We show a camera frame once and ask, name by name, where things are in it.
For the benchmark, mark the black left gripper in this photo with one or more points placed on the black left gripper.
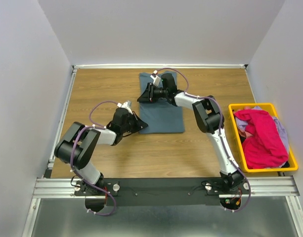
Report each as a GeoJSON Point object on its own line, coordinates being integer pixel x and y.
{"type": "Point", "coordinates": [140, 124]}

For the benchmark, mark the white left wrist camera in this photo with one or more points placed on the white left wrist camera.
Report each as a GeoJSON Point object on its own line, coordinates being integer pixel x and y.
{"type": "Point", "coordinates": [126, 105]}

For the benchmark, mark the aluminium table rail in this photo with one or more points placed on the aluminium table rail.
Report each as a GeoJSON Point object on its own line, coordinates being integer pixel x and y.
{"type": "Point", "coordinates": [158, 66]}
{"type": "Point", "coordinates": [51, 160]}

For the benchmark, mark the aluminium front frame rail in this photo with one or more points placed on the aluminium front frame rail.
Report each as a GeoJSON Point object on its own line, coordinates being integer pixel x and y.
{"type": "Point", "coordinates": [260, 187]}

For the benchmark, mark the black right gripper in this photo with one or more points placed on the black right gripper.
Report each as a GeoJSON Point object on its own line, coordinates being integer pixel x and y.
{"type": "Point", "coordinates": [148, 95]}

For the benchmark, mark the aluminium left table rail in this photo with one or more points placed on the aluminium left table rail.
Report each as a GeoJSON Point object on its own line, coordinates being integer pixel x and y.
{"type": "Point", "coordinates": [51, 160]}

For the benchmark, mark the magenta t-shirt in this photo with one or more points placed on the magenta t-shirt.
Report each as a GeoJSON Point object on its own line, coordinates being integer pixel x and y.
{"type": "Point", "coordinates": [263, 147]}

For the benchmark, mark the black garment in bin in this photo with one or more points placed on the black garment in bin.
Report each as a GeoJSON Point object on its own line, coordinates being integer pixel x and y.
{"type": "Point", "coordinates": [285, 165]}

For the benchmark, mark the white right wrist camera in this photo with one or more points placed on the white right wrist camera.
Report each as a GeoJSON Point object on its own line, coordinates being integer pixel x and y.
{"type": "Point", "coordinates": [156, 79]}

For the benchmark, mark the lavender t-shirt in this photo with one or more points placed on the lavender t-shirt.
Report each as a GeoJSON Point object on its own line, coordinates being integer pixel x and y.
{"type": "Point", "coordinates": [241, 126]}

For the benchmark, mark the aluminium back table rail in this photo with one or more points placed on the aluminium back table rail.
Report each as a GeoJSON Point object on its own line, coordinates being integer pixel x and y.
{"type": "Point", "coordinates": [158, 66]}

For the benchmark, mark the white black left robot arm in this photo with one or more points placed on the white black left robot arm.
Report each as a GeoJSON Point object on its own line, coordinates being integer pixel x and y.
{"type": "Point", "coordinates": [79, 142]}

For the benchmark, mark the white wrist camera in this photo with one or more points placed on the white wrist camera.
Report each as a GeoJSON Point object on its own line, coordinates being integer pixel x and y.
{"type": "Point", "coordinates": [156, 79]}
{"type": "Point", "coordinates": [126, 105]}

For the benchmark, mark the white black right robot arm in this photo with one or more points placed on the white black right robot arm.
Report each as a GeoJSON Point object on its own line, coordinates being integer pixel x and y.
{"type": "Point", "coordinates": [209, 119]}

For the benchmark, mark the teal blue t-shirt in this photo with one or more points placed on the teal blue t-shirt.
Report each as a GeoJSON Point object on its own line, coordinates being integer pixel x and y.
{"type": "Point", "coordinates": [161, 117]}

